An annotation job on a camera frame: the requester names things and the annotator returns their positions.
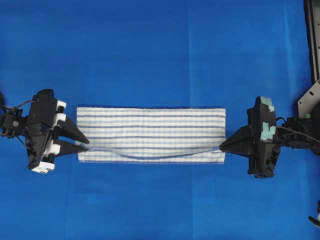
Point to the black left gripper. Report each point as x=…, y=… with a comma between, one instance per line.
x=39, y=123

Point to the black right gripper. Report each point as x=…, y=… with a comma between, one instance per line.
x=256, y=140

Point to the blue striped white towel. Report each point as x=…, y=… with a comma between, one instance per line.
x=152, y=135

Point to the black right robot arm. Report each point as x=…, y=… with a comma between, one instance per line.
x=296, y=133

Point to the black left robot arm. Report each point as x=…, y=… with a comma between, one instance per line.
x=13, y=124

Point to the black clamp at edge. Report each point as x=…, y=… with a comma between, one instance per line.
x=316, y=221

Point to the blue table cloth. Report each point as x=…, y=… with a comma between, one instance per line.
x=157, y=54

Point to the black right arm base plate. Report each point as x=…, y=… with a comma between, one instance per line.
x=309, y=104

